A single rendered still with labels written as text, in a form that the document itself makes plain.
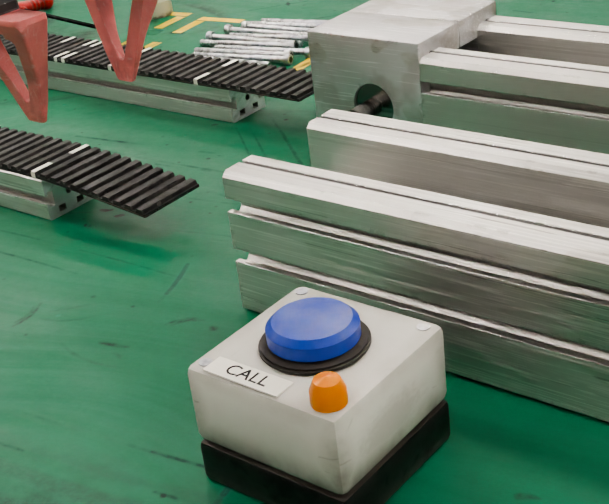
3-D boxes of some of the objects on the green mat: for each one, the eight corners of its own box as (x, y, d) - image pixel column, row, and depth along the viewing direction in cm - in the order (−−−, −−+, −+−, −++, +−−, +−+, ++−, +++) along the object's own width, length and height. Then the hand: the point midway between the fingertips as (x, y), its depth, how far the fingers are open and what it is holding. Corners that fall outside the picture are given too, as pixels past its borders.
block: (300, 172, 79) (283, 41, 74) (398, 111, 87) (388, -10, 83) (407, 194, 73) (396, 55, 69) (500, 128, 82) (496, 0, 77)
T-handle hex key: (-15, 26, 125) (-19, 10, 124) (49, 6, 129) (46, -9, 129) (62, 46, 114) (59, 29, 113) (129, 23, 119) (126, 7, 118)
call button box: (204, 478, 50) (180, 360, 47) (333, 370, 56) (320, 260, 53) (349, 543, 45) (333, 416, 42) (472, 417, 52) (466, 299, 49)
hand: (81, 87), depth 72 cm, fingers open, 8 cm apart
